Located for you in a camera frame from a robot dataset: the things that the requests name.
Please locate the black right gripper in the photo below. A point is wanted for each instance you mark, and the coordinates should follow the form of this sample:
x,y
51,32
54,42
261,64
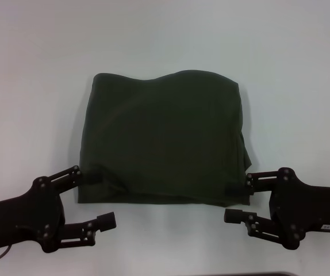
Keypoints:
x,y
306,210

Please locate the dark green FREE t-shirt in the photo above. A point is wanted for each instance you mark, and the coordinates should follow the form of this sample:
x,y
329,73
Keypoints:
x,y
165,138

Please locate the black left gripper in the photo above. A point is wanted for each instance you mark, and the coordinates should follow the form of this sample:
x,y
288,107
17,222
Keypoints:
x,y
18,215

